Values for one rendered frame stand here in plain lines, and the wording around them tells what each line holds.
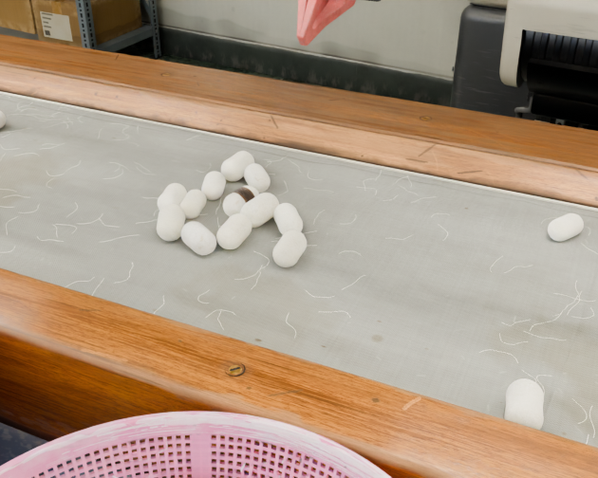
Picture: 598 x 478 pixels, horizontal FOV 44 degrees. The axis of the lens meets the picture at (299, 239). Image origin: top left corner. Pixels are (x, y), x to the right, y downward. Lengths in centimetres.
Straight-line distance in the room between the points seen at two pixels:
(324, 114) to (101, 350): 39
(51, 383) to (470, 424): 26
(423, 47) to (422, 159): 210
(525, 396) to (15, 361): 31
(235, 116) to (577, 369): 43
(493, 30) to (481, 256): 92
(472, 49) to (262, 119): 79
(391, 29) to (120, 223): 227
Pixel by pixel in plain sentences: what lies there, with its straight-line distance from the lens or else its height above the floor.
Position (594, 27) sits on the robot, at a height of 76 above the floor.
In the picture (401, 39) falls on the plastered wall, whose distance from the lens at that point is 282.
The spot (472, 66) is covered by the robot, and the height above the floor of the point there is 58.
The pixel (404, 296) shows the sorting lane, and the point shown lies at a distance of 53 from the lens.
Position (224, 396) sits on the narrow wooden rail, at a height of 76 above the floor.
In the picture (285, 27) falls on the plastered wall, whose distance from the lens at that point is 303.
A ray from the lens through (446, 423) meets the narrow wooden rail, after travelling 41.
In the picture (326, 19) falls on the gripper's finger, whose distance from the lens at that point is 70.
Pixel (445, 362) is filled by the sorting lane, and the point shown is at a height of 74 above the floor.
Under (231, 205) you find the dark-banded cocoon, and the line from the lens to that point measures 61.
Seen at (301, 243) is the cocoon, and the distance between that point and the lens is 56.
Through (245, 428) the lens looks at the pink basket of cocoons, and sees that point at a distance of 40.
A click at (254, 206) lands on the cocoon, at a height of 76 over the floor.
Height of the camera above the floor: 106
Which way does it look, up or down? 32 degrees down
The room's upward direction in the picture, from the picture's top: straight up
